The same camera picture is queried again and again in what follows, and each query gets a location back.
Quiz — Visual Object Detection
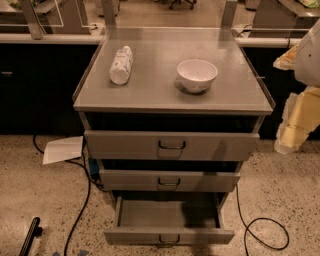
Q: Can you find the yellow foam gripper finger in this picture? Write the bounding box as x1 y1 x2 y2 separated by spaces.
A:
273 44 320 154

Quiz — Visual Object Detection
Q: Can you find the grey bottom drawer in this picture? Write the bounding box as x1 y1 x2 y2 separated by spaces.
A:
105 193 234 246

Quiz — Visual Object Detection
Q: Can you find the grey drawer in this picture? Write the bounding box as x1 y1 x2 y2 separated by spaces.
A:
100 170 240 192
85 130 259 161
105 193 234 246

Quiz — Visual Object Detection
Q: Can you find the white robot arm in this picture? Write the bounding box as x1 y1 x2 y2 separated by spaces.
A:
273 21 320 154

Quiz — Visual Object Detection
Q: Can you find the grey metal drawer cabinet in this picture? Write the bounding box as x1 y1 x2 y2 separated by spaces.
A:
72 26 276 205

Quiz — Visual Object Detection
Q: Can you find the grey middle drawer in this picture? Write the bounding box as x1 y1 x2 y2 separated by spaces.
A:
100 170 240 192

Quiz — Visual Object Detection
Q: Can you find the grey top drawer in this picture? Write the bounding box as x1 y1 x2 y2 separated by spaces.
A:
85 130 259 161

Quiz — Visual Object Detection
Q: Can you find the white ceramic bowl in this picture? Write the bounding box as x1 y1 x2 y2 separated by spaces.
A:
176 59 218 94

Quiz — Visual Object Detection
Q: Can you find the office chair base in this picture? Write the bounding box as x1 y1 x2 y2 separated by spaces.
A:
168 0 198 10

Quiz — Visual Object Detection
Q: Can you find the white plastic bottle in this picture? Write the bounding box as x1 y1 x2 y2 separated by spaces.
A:
109 46 133 85

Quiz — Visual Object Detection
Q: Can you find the blue box behind cabinet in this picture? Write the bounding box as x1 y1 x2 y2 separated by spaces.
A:
88 158 99 176

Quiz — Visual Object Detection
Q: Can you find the white paper sheet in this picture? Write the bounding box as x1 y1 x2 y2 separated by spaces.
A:
43 136 83 165

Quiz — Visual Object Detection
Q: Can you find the black bar on floor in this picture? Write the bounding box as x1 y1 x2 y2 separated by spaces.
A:
19 217 43 256

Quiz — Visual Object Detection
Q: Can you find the black cable on right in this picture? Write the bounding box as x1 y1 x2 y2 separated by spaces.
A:
235 185 291 256

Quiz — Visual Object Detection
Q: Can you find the black cable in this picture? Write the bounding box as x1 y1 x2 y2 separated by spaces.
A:
32 134 108 256
235 185 291 256

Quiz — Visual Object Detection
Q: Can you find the right metal post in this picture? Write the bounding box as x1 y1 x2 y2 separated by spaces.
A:
221 0 238 28

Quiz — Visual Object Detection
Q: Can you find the metal post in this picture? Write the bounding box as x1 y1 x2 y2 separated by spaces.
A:
221 0 238 28
19 0 44 40
101 0 116 27

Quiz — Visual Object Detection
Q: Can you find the black cable on left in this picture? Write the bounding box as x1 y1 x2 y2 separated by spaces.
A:
32 134 108 256

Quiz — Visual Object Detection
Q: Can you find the far left metal post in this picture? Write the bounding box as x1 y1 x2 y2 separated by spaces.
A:
19 0 44 40

